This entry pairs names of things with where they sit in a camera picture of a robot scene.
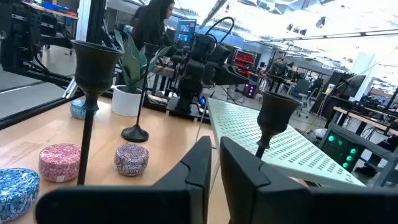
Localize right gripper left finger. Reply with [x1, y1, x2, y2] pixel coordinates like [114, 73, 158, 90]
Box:
[34, 136, 213, 224]

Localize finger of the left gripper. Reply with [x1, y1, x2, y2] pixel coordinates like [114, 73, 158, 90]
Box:
[222, 64, 249, 86]

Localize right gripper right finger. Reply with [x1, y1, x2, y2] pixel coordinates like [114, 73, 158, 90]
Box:
[219, 136, 398, 224]

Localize black metal candlestick holder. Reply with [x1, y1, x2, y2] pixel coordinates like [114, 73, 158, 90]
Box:
[121, 42, 161, 143]
[255, 91, 302, 159]
[70, 39, 124, 186]

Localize purple patterned candle tin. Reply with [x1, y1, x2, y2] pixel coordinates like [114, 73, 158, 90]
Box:
[114, 144, 150, 177]

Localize pink patterned candle tin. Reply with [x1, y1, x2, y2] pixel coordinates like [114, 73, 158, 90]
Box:
[39, 143, 81, 183]

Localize light blue patterned candle tin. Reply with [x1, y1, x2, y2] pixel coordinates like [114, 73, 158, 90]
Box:
[70, 99, 94, 120]

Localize dark blue patterned candle tin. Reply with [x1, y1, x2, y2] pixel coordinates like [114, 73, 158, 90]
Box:
[0, 167, 40, 223]

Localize red parts bin rack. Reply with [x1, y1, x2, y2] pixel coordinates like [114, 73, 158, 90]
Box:
[233, 49, 256, 77]

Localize computer with purple lights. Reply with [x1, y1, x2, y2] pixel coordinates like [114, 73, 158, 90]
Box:
[244, 82, 259, 99]

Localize green perforated riser shelf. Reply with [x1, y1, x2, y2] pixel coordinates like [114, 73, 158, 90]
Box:
[206, 97, 366, 189]

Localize blue-lit computer monitor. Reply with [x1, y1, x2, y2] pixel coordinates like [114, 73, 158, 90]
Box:
[174, 18, 197, 46]

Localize teal office chair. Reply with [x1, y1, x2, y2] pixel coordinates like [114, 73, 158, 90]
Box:
[290, 77, 312, 119]

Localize person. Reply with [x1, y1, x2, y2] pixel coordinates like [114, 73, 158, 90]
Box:
[129, 0, 175, 52]

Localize potted plant in white pot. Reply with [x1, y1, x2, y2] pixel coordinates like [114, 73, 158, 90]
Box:
[111, 29, 172, 118]

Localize computer tower with green lights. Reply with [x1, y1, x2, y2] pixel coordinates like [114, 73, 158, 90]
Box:
[320, 124, 368, 174]

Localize dark computer monitor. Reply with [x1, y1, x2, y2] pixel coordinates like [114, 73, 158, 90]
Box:
[341, 74, 367, 99]

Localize wooden workbench with black legs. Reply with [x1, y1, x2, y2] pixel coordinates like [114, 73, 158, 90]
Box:
[332, 105, 398, 138]

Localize black equipment rack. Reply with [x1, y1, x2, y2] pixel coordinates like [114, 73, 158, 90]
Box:
[0, 0, 43, 71]

